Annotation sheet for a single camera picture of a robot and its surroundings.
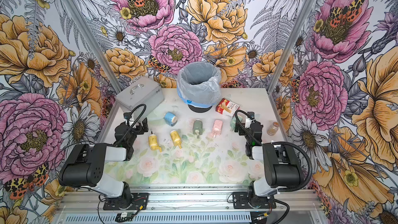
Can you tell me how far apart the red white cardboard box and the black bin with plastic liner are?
0.06 metres

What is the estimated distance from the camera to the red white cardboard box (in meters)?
1.07

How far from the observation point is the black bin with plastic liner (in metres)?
0.89
